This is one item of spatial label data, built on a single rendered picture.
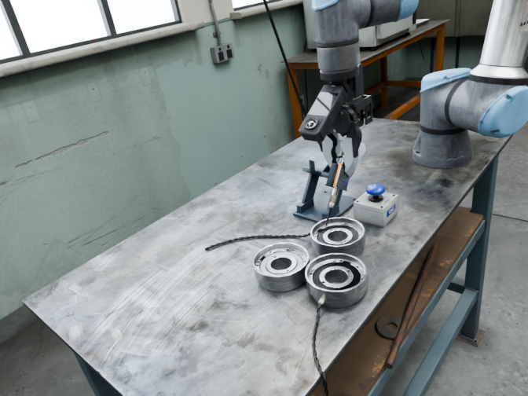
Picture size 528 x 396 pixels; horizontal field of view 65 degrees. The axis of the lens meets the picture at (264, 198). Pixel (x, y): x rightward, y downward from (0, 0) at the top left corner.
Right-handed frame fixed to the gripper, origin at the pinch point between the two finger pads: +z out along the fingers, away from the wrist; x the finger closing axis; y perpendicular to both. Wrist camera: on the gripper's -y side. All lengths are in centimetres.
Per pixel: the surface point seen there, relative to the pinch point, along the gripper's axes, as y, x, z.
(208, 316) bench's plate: -35.5, 4.3, 12.9
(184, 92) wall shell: 77, 160, 14
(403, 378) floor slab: 29, 1, 93
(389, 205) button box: 6.0, -7.4, 9.0
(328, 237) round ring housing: -7.7, -1.5, 11.0
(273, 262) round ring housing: -20.2, 2.3, 10.7
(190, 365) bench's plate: -44.0, -1.5, 12.9
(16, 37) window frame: 1, 162, -31
